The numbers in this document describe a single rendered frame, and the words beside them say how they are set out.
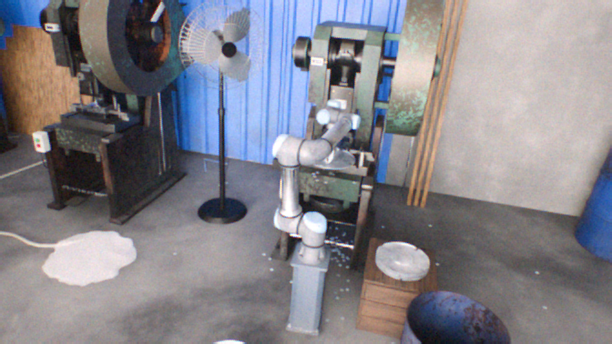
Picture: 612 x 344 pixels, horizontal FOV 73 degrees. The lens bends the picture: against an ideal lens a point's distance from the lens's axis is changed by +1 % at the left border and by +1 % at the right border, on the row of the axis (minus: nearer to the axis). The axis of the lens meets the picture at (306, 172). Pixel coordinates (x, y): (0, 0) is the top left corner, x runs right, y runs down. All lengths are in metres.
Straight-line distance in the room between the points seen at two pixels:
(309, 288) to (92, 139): 1.88
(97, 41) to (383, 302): 2.16
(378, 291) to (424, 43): 1.27
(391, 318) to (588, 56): 2.58
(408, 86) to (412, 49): 0.18
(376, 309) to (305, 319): 0.38
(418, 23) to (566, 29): 1.86
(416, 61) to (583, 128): 2.23
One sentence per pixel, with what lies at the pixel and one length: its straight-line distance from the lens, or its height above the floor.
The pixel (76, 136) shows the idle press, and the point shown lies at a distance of 3.34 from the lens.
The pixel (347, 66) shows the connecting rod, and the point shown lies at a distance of 2.53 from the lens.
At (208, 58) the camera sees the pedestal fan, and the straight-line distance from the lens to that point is 2.77.
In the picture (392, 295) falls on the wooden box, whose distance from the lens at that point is 2.28.
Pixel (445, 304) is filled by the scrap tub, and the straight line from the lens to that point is 2.14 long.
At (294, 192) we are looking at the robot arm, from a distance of 1.98.
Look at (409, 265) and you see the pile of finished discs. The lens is 2.35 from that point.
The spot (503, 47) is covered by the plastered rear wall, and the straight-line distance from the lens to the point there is 3.78.
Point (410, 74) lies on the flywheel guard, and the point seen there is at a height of 1.35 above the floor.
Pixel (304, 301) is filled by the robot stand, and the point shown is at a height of 0.21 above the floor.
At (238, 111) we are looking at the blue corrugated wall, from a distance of 4.10.
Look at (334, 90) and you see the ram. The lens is 2.53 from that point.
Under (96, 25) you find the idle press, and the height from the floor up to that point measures 1.40.
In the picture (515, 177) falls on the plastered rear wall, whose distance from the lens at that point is 4.13.
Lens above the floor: 1.74
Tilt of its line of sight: 25 degrees down
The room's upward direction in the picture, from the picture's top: 5 degrees clockwise
